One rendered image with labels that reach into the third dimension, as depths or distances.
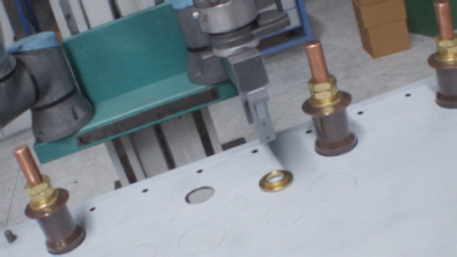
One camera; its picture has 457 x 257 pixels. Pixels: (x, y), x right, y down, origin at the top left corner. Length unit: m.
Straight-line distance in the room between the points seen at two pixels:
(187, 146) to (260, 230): 0.98
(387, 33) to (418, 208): 4.17
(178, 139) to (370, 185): 1.01
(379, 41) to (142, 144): 3.42
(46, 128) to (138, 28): 0.38
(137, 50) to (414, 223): 1.05
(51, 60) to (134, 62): 0.27
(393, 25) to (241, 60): 4.19
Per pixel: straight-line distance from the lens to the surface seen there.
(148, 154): 1.90
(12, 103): 1.49
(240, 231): 0.96
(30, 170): 1.04
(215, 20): 0.89
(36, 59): 1.55
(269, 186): 1.04
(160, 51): 1.70
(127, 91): 1.73
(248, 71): 0.89
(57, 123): 1.59
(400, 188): 0.97
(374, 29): 4.99
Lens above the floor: 1.92
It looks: 26 degrees down
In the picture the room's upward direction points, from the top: 17 degrees counter-clockwise
